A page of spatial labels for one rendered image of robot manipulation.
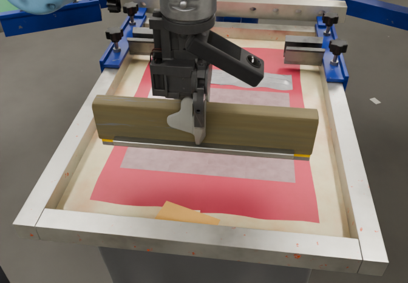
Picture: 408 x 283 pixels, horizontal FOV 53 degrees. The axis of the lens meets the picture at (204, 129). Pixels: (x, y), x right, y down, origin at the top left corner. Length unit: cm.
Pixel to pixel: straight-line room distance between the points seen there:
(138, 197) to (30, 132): 186
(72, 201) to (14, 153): 170
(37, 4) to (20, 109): 238
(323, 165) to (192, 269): 34
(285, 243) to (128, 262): 38
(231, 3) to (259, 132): 70
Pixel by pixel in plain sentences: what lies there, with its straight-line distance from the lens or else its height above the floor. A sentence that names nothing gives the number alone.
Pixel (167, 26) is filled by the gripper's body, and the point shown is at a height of 129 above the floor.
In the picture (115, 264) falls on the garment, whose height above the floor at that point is 75.
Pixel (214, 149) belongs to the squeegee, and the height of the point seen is 108.
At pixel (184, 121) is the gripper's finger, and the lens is 62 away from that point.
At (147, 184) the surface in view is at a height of 95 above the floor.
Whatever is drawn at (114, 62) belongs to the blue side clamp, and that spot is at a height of 100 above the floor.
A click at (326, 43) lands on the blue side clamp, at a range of 117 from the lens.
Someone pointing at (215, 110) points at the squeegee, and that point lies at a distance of 63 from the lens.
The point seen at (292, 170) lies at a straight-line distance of 81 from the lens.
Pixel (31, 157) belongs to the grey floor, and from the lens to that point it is 240.
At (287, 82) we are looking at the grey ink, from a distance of 105.
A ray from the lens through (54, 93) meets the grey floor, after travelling 286.
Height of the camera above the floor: 152
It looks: 40 degrees down
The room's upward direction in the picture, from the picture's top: straight up
